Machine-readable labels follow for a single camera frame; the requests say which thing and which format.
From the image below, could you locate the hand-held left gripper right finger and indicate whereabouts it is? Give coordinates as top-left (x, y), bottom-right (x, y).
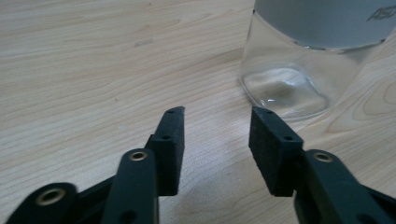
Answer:
top-left (247, 105), bottom-right (304, 198)

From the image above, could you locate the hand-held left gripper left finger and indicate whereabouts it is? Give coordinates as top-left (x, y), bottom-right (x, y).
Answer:
top-left (144, 105), bottom-right (186, 197)

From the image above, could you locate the clear glass jar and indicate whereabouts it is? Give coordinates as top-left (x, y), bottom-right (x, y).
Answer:
top-left (238, 0), bottom-right (396, 121)

